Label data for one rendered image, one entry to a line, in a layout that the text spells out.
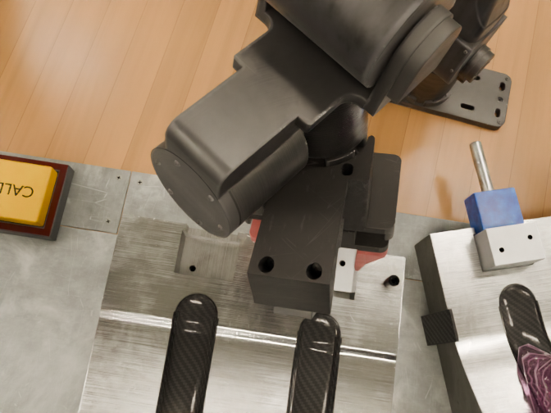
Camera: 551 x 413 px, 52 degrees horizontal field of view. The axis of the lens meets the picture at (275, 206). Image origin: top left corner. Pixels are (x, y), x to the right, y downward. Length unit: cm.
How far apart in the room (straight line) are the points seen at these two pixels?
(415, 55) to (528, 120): 49
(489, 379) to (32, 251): 47
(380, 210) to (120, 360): 26
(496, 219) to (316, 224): 31
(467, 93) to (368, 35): 46
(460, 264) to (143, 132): 37
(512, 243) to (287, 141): 34
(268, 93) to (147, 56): 44
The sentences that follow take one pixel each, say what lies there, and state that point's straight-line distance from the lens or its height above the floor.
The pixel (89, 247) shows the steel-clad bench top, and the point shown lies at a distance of 62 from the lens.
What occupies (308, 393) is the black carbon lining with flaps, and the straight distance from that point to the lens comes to 51.
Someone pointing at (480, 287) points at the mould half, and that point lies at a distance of 58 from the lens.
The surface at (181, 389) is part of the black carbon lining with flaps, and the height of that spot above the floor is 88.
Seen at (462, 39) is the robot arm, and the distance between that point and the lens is 54.
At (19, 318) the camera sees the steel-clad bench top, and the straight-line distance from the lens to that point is 63.
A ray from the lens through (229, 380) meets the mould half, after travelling 50.
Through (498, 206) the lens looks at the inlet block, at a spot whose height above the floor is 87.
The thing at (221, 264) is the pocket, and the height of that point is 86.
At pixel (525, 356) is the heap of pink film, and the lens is 58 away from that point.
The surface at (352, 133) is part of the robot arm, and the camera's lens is 32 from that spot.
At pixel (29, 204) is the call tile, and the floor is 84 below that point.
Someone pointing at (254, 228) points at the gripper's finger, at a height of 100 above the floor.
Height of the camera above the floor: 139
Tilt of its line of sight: 74 degrees down
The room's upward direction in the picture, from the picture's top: 9 degrees clockwise
